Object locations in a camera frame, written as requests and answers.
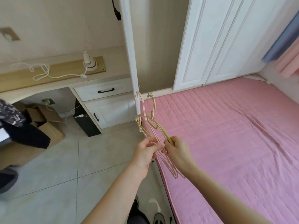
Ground white cabinet door black handle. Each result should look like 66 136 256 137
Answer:
83 93 137 130

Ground open cardboard box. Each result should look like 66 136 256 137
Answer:
13 103 66 149

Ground person's right forearm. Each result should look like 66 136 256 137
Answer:
185 166 265 224

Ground yellow clothes hanger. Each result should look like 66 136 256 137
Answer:
146 92 175 146

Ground white handheld garment steamer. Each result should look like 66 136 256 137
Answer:
83 51 98 71

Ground person's black trouser leg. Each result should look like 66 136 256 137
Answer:
126 195 151 224

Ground thin white charger cable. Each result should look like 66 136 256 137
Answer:
48 104 81 127

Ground pink curtain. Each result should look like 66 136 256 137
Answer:
274 45 299 79

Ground open white wardrobe door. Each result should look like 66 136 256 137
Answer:
119 0 142 133

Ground black strap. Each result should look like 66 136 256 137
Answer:
111 0 122 21

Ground white drawer with black handle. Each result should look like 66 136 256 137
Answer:
73 77 133 102

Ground black box under desk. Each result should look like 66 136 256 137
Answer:
73 114 102 137

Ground white power cable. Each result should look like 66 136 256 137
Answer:
11 62 89 81

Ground blue curtain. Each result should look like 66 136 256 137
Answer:
261 12 299 63

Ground white wardrobe with panelled doors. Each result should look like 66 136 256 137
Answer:
173 0 297 92

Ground pink quilted bed mattress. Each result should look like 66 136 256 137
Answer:
140 74 299 224

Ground person's white slipper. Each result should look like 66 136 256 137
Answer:
153 213 167 224

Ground person's right hand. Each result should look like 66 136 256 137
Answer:
163 136 198 177

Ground dark patterned clothing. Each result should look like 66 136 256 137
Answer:
0 98 51 149

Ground pink clothes hanger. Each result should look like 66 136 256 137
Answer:
135 91 186 179
136 110 179 179

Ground white desk with drawers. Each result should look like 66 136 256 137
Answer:
0 52 139 135

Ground person's left forearm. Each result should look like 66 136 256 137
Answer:
81 169 150 224

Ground person's left hand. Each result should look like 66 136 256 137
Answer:
131 137 162 179

